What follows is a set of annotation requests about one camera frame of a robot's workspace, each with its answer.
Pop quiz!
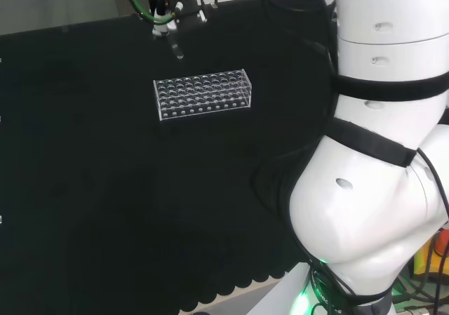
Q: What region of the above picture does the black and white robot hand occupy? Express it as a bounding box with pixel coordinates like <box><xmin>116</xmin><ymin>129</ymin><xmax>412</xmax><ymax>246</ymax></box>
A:
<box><xmin>142</xmin><ymin>0</ymin><xmax>208</xmax><ymax>38</ymax></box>

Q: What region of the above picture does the clear glass test tube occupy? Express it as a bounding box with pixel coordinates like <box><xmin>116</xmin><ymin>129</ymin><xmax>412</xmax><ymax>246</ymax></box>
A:
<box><xmin>167</xmin><ymin>30</ymin><xmax>185</xmax><ymax>61</ymax></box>

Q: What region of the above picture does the clear plastic test tube rack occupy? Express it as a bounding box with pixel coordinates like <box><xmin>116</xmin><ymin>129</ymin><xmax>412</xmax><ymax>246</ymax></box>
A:
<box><xmin>153</xmin><ymin>68</ymin><xmax>252</xmax><ymax>122</ymax></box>

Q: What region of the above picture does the black bench cloth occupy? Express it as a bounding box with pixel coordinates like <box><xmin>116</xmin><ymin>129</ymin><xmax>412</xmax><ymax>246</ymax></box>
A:
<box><xmin>0</xmin><ymin>0</ymin><xmax>340</xmax><ymax>314</ymax></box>

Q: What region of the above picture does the yellow stop button box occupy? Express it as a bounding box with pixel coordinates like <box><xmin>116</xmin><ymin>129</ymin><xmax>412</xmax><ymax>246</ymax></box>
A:
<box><xmin>413</xmin><ymin>223</ymin><xmax>449</xmax><ymax>285</ymax></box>

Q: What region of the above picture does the green cable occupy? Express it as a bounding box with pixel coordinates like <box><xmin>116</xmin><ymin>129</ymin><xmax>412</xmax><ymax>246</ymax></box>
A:
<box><xmin>121</xmin><ymin>0</ymin><xmax>177</xmax><ymax>25</ymax></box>

